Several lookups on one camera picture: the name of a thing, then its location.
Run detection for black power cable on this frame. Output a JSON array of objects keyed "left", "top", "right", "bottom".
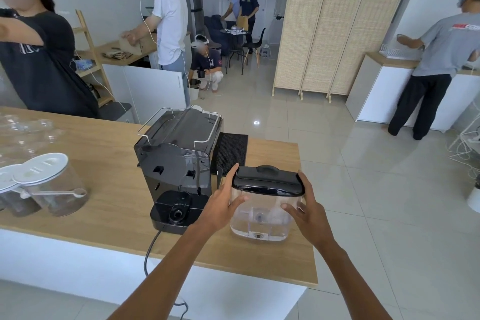
[{"left": 143, "top": 227, "right": 189, "bottom": 320}]

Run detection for white cabinet wooden top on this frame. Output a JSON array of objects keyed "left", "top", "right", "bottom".
[{"left": 344, "top": 51, "right": 480, "bottom": 134}]

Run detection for white door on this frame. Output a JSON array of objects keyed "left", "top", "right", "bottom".
[{"left": 243, "top": 0, "right": 270, "bottom": 47}]

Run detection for person's right forearm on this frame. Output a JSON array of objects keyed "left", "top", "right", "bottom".
[{"left": 313, "top": 238, "right": 393, "bottom": 320}]

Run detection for black chair wooden legs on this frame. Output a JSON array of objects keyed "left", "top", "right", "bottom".
[{"left": 243, "top": 27, "right": 266, "bottom": 68}]

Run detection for person's left forearm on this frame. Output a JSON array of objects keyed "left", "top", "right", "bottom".
[{"left": 108, "top": 223, "right": 224, "bottom": 320}]

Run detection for dark sofa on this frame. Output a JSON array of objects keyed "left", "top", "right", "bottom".
[{"left": 203, "top": 15, "right": 241, "bottom": 57}]

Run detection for white pot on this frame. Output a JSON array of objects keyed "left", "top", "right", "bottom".
[{"left": 466, "top": 173, "right": 480, "bottom": 214}]

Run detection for black coffee machine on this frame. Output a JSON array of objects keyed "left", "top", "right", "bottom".
[{"left": 133, "top": 105, "right": 225, "bottom": 235}]

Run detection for white dish rack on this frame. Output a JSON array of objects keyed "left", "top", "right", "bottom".
[{"left": 378, "top": 43, "right": 421, "bottom": 60}]

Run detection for clear water tank black lid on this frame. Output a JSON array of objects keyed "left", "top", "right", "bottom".
[{"left": 229, "top": 165, "right": 305, "bottom": 243}]

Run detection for woven folding screen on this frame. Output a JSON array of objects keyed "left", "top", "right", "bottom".
[{"left": 272, "top": 0, "right": 403, "bottom": 103}]

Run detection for white plastic spoon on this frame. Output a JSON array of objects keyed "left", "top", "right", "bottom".
[{"left": 22, "top": 188, "right": 88, "bottom": 199}]

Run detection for white bucket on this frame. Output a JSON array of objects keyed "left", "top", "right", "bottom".
[{"left": 188, "top": 79, "right": 202, "bottom": 102}]

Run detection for round black table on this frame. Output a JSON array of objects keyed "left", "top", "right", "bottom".
[{"left": 220, "top": 28, "right": 251, "bottom": 69}]

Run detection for clear jar white lid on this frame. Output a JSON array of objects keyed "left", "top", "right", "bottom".
[
  {"left": 13, "top": 153, "right": 89, "bottom": 218},
  {"left": 0, "top": 164, "right": 43, "bottom": 218}
]

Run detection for white wire rack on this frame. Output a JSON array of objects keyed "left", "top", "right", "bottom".
[{"left": 447, "top": 113, "right": 480, "bottom": 183}]

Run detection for black rubber mat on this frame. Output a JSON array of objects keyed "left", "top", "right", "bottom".
[{"left": 215, "top": 132, "right": 249, "bottom": 178}]

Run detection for wooden ladder shelf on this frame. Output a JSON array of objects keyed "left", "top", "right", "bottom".
[{"left": 70, "top": 9, "right": 116, "bottom": 108}]

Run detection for person's right hand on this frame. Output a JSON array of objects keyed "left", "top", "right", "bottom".
[{"left": 281, "top": 170, "right": 339, "bottom": 253}]

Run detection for white counter wooden top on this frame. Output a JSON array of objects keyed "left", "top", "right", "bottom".
[{"left": 77, "top": 39, "right": 193, "bottom": 125}]

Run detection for group of clear glasses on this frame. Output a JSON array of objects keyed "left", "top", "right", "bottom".
[{"left": 0, "top": 113, "right": 65, "bottom": 161}]

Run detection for cardboard box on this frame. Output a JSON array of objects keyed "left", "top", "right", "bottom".
[{"left": 119, "top": 32, "right": 158, "bottom": 57}]

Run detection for person's left hand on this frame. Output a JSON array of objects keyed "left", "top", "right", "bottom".
[{"left": 193, "top": 163, "right": 249, "bottom": 236}]

